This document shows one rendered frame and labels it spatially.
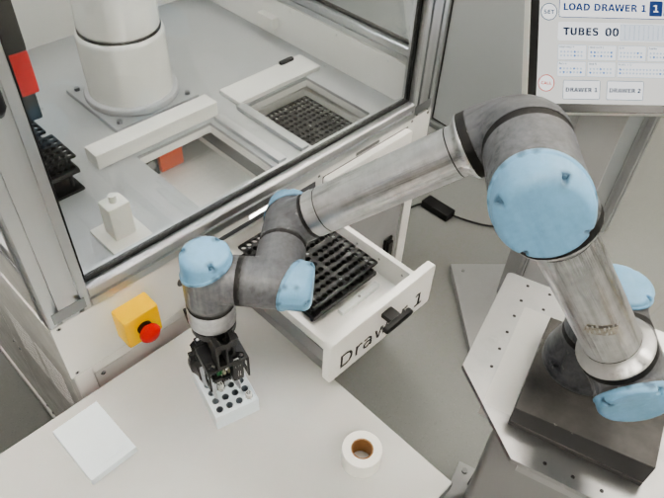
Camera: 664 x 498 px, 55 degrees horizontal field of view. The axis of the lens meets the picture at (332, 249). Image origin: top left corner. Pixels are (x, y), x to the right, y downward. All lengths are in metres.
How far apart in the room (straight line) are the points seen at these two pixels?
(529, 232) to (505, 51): 2.17
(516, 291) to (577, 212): 0.74
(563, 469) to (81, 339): 0.88
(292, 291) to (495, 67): 2.18
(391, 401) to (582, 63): 1.16
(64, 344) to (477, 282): 1.66
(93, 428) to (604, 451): 0.89
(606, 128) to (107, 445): 1.47
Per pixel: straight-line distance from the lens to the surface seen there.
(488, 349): 1.36
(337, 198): 0.95
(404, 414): 2.13
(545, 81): 1.70
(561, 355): 1.26
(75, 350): 1.23
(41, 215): 1.03
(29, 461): 1.27
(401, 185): 0.91
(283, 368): 1.28
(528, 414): 1.23
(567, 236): 0.77
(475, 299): 2.42
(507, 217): 0.75
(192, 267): 0.90
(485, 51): 2.97
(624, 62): 1.79
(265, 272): 0.91
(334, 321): 1.25
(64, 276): 1.11
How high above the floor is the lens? 1.81
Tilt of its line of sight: 45 degrees down
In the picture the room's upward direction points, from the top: 3 degrees clockwise
